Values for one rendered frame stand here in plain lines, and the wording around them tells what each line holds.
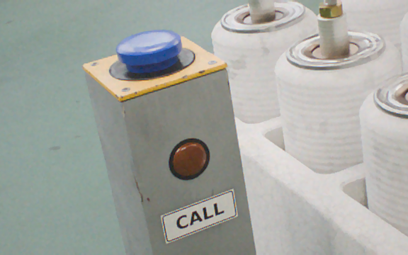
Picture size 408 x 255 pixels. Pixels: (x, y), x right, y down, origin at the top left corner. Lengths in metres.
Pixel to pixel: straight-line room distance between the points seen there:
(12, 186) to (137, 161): 0.65
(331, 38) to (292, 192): 0.12
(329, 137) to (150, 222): 0.19
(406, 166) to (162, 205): 0.16
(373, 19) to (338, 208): 0.24
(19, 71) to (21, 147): 0.32
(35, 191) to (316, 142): 0.53
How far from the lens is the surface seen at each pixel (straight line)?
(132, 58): 0.53
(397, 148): 0.59
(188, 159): 0.54
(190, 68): 0.53
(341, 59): 0.68
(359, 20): 0.82
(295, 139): 0.70
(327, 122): 0.68
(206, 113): 0.54
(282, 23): 0.77
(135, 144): 0.53
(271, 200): 0.71
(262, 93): 0.78
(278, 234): 0.72
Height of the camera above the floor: 0.50
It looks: 25 degrees down
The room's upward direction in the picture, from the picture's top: 10 degrees counter-clockwise
